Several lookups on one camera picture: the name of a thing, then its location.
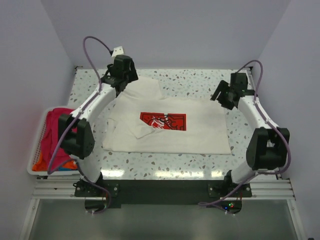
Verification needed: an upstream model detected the orange garment in basket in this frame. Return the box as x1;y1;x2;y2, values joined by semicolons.
32;161;77;172

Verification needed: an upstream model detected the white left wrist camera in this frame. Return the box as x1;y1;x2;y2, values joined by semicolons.
111;46;125;58

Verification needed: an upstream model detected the pink t-shirt in basket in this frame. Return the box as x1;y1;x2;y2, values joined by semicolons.
37;108;73;168

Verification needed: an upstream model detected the aluminium frame rail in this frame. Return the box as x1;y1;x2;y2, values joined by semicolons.
32;69;294;200

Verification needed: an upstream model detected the white t-shirt red print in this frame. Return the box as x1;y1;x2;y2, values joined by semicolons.
102;77;231;155

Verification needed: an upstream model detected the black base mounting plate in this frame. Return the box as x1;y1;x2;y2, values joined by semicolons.
73;179;236;211

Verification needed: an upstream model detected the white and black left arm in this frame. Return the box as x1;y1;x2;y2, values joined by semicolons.
58;55;138;196

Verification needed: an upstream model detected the white plastic laundry basket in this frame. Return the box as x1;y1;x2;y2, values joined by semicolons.
26;106;92;178

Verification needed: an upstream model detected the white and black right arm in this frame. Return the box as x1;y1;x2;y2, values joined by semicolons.
211;72;292;197

